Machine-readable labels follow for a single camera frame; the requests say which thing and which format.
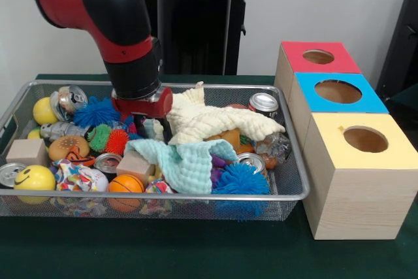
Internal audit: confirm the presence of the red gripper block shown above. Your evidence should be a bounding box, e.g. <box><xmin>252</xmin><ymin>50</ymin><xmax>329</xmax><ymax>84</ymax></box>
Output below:
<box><xmin>110</xmin><ymin>86</ymin><xmax>174</xmax><ymax>145</ymax></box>

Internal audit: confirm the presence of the clear packet of orange snacks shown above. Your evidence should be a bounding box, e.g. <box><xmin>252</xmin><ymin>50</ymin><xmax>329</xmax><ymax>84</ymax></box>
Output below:
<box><xmin>256</xmin><ymin>131</ymin><xmax>291</xmax><ymax>171</ymax></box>

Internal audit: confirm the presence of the wooden box with three holes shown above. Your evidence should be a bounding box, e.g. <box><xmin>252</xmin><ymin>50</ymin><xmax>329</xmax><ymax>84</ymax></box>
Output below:
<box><xmin>274</xmin><ymin>42</ymin><xmax>418</xmax><ymax>240</ymax></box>

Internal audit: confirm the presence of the mint waffle cloth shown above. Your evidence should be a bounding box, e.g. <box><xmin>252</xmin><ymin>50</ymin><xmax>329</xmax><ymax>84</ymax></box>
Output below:
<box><xmin>125</xmin><ymin>138</ymin><xmax>238</xmax><ymax>195</ymax></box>

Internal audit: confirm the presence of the cream waffle cloth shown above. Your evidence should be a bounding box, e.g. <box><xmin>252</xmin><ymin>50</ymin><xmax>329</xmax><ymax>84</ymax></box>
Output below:
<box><xmin>143</xmin><ymin>81</ymin><xmax>285</xmax><ymax>145</ymax></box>

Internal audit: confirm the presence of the blue spiky rubber ball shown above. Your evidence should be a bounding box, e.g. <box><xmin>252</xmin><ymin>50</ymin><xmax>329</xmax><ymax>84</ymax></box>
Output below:
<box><xmin>73</xmin><ymin>96</ymin><xmax>122</xmax><ymax>128</ymax></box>

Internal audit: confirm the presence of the small orange basketball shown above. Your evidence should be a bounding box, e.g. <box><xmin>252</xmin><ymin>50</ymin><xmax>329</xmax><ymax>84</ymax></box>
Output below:
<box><xmin>107</xmin><ymin>174</ymin><xmax>145</xmax><ymax>212</ymax></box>

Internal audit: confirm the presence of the small white baseball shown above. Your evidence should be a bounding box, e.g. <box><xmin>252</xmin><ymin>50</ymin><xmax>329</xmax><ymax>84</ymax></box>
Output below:
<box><xmin>83</xmin><ymin>167</ymin><xmax>109</xmax><ymax>191</ymax></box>

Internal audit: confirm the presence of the toy hamburger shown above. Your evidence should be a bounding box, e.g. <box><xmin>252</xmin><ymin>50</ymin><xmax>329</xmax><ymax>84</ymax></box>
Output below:
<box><xmin>48</xmin><ymin>135</ymin><xmax>91</xmax><ymax>162</ymax></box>

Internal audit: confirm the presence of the blue furry monster toy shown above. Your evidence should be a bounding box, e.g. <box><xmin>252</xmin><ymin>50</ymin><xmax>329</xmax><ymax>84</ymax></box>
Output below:
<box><xmin>212</xmin><ymin>161</ymin><xmax>271</xmax><ymax>195</ymax></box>

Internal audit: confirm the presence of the yellow smiley ball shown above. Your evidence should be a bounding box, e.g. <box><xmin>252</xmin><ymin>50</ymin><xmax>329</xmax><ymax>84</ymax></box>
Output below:
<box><xmin>12</xmin><ymin>165</ymin><xmax>56</xmax><ymax>205</ymax></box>

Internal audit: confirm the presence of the plain wooden cube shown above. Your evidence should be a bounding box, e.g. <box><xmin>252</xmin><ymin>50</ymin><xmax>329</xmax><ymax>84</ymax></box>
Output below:
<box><xmin>5</xmin><ymin>139</ymin><xmax>49</xmax><ymax>165</ymax></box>

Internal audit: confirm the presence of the dark green side table cloth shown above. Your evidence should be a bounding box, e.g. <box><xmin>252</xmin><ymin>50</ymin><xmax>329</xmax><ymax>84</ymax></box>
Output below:
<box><xmin>385</xmin><ymin>82</ymin><xmax>418</xmax><ymax>139</ymax></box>

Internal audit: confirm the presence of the shallow wire mesh bin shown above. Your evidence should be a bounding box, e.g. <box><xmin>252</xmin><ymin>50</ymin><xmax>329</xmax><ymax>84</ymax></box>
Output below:
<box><xmin>0</xmin><ymin>79</ymin><xmax>310</xmax><ymax>223</ymax></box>

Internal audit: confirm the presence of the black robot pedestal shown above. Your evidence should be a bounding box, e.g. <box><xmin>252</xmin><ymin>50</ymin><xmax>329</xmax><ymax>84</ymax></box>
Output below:
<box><xmin>129</xmin><ymin>0</ymin><xmax>263</xmax><ymax>76</ymax></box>

